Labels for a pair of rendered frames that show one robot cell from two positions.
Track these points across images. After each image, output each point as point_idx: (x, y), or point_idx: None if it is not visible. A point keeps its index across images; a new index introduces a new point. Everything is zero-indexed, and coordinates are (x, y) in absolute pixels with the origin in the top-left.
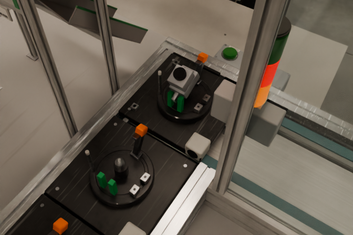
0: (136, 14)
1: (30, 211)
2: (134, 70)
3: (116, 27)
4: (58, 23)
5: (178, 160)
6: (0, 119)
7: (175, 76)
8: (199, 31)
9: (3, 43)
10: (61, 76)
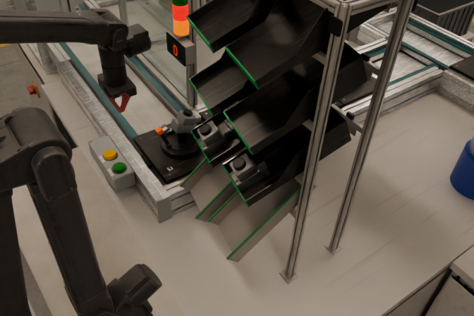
0: (156, 295)
1: None
2: (196, 223)
3: None
4: (256, 314)
5: (209, 116)
6: (325, 217)
7: (191, 111)
8: (106, 245)
9: (323, 303)
10: (266, 240)
